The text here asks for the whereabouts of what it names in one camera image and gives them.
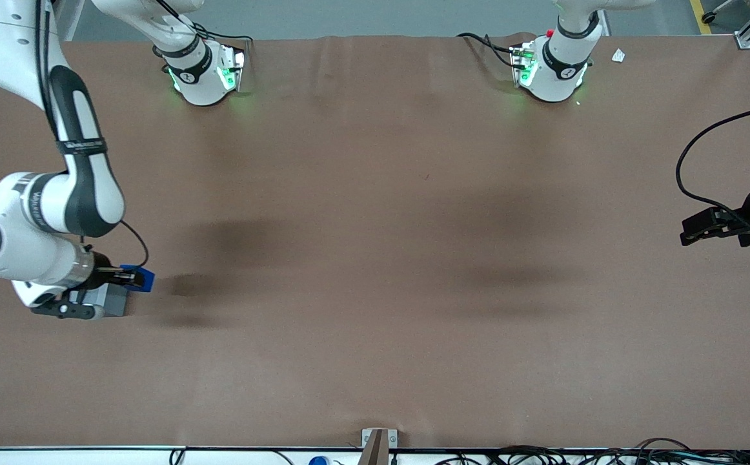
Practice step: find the white paper scrap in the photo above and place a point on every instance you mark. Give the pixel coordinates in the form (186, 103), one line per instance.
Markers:
(618, 55)

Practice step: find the gray square base block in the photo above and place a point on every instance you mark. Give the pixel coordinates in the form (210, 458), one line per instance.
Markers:
(115, 302)

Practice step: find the blue round cap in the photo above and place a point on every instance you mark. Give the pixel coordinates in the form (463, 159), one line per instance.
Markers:
(317, 461)

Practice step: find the blue plastic part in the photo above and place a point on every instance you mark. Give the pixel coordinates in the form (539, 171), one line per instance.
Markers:
(148, 279)

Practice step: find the brown table mat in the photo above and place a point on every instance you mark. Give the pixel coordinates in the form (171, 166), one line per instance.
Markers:
(375, 258)

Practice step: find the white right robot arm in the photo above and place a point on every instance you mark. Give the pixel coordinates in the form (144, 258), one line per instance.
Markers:
(20, 245)

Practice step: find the black caster wheel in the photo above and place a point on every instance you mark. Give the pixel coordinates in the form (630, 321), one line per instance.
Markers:
(709, 17)

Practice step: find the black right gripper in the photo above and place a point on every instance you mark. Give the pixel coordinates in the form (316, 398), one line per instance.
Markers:
(102, 277)

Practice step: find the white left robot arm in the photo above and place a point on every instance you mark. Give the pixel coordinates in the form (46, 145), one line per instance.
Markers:
(552, 77)

